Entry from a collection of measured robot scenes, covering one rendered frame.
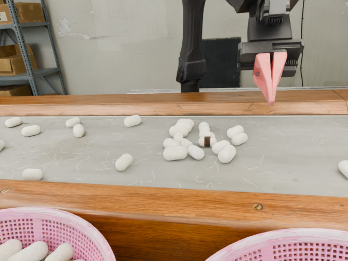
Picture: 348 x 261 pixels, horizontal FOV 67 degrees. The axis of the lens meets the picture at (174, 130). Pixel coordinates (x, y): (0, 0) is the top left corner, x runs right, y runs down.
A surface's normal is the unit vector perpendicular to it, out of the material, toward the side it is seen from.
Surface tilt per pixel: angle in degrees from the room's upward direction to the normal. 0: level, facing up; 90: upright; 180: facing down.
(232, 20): 91
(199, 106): 45
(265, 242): 75
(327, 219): 0
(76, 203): 0
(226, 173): 0
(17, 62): 90
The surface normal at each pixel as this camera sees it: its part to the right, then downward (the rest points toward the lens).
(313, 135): -0.07, -0.91
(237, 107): -0.18, -0.36
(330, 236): -0.24, 0.14
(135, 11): -0.22, 0.40
